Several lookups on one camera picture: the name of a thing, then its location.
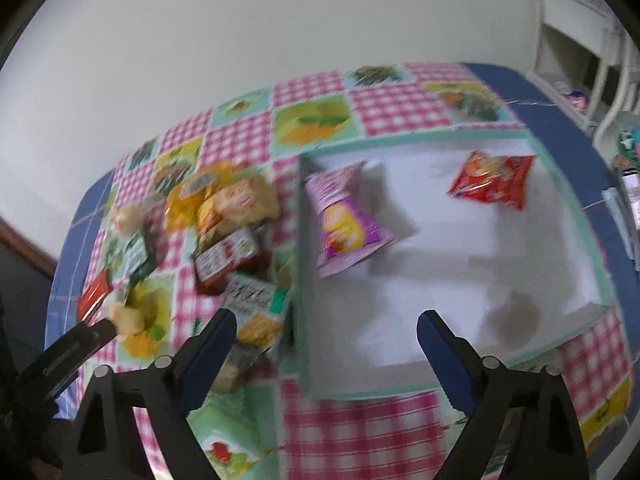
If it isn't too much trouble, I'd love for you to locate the brown wooden rail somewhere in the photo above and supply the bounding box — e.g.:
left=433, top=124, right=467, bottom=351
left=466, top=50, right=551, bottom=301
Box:
left=0, top=215, right=58, bottom=281

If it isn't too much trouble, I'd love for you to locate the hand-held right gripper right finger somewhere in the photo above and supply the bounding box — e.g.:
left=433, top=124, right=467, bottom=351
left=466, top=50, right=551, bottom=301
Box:
left=416, top=309, right=591, bottom=480

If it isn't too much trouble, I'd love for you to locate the dark red snack packet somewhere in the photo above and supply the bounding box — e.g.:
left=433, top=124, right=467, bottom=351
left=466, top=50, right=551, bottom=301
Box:
left=191, top=227, right=273, bottom=296

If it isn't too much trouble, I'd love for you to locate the beige swiss roll packet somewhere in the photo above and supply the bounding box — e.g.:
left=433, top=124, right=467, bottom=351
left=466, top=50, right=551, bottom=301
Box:
left=195, top=172, right=281, bottom=246

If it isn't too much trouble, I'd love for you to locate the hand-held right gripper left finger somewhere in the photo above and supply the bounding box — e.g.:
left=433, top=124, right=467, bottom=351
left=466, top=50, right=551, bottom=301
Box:
left=75, top=309, right=238, bottom=480

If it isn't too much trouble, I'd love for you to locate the white foam box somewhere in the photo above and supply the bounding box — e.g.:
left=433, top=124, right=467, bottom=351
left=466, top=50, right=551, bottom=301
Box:
left=295, top=127, right=616, bottom=401

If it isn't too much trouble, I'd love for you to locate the white shelf unit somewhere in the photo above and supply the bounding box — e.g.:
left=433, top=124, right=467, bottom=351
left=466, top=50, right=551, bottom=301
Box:
left=530, top=0, right=640, bottom=126

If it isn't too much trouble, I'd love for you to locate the yellow clear snack packet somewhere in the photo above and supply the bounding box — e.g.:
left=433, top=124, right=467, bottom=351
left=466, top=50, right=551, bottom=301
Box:
left=165, top=160, right=241, bottom=233

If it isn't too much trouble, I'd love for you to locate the grey phone stand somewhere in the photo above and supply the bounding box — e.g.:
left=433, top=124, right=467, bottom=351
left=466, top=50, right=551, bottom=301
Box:
left=602, top=187, right=626, bottom=261

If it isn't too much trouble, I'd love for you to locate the clear puffed snack packet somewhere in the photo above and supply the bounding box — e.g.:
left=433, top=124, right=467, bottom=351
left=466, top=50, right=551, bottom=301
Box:
left=107, top=300, right=151, bottom=338
left=110, top=200, right=151, bottom=236

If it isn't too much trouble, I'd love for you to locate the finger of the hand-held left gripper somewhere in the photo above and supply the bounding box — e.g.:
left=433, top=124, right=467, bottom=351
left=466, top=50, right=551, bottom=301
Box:
left=42, top=319, right=119, bottom=400

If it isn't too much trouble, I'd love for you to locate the white chair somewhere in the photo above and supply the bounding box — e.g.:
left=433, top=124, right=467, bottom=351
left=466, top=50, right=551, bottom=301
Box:
left=592, top=35, right=640, bottom=147

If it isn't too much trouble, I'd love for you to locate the small red snack packet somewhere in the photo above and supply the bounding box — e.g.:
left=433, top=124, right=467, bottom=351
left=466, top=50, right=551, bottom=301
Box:
left=77, top=270, right=113, bottom=321

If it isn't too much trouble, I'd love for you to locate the green white cracker packet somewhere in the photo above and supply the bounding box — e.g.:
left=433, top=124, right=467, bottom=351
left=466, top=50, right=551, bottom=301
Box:
left=220, top=272, right=293, bottom=356

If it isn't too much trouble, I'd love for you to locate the dark green snack packet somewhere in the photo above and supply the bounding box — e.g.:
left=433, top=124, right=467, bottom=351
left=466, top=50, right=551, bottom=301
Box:
left=107, top=227, right=158, bottom=301

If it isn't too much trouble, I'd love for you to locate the purple snack packet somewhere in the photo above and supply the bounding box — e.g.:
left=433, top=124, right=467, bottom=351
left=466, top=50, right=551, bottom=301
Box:
left=304, top=161, right=398, bottom=279

